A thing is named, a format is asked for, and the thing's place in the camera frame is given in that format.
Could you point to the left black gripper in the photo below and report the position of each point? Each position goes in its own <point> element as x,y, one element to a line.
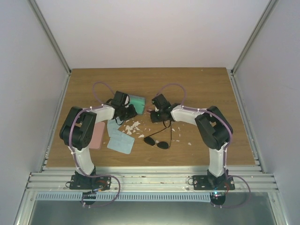
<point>133,113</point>

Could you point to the teal glasses case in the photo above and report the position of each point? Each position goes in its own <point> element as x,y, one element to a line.
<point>138,103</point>

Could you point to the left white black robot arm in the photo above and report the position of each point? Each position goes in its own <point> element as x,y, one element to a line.
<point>77,129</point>

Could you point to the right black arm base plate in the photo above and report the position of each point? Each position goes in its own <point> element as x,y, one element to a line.
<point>201,182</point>

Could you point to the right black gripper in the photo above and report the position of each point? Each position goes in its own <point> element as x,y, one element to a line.
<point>154,119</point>

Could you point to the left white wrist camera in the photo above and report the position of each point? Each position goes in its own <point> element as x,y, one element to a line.
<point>127,100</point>

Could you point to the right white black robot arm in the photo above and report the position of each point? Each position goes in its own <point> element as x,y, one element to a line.
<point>214,129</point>

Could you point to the grey slotted cable duct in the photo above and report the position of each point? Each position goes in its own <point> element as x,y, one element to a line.
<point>125,197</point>

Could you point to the aluminium frame rail front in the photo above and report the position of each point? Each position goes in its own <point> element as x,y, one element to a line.
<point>155,178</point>

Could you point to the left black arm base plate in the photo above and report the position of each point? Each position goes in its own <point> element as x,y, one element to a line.
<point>79,182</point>

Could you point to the black aviator sunglasses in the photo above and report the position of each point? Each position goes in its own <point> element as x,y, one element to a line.
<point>164,145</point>

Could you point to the right aluminium frame post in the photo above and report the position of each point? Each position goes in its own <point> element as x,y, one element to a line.
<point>254,34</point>

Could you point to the pink glasses case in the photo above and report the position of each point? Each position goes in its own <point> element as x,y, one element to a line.
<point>97,136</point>

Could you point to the left aluminium frame post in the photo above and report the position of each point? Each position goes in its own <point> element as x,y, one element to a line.
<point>40,17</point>

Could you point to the aluminium frame post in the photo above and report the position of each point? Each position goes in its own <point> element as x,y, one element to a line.
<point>254,34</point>
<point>40,17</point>

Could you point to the light blue cleaning cloth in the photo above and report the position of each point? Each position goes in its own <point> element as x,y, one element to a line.
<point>119,141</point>

